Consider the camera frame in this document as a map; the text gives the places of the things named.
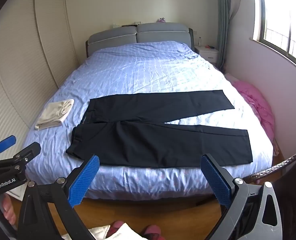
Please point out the white nightstand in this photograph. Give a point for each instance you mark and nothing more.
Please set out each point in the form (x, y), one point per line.
(209, 54)

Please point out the person's left hand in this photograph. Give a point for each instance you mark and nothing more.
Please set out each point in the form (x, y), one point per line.
(9, 211)

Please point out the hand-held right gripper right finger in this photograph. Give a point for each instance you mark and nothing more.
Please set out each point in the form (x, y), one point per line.
(216, 182)

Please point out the grey padded headboard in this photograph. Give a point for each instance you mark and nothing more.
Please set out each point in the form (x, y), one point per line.
(160, 33)

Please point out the white quilted cloth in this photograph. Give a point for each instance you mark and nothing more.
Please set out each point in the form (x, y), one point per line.
(128, 233)

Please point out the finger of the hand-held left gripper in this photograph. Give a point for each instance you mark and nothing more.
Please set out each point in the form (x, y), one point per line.
(27, 153)
(5, 143)

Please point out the folded beige cloth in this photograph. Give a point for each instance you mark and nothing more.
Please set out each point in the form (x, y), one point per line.
(52, 115)

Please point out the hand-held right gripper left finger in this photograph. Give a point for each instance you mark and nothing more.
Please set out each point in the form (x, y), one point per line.
(84, 180)

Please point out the pink slipper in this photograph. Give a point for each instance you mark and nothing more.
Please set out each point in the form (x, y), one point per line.
(151, 232)
(115, 227)

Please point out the window with green frame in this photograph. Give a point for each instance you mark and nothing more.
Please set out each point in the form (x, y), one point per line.
(283, 17)

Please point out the small purple toy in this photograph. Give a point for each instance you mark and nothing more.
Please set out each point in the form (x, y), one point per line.
(162, 19)

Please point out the white louvered wardrobe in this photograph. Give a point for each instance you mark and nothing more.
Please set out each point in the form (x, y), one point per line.
(17, 55)

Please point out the pink crumpled cloth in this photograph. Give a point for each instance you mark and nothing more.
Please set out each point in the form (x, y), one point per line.
(253, 100)

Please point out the bed with blue striped sheet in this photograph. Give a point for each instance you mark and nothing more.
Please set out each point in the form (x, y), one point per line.
(150, 72)

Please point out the teal curtain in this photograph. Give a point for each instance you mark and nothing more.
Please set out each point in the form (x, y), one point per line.
(224, 17)

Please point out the small clear bottle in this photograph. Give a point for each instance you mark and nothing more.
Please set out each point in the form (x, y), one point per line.
(201, 41)

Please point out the dark wicker chair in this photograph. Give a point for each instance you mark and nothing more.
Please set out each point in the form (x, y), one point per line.
(275, 166)

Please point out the black pants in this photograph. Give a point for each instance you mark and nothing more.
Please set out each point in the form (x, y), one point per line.
(150, 145)

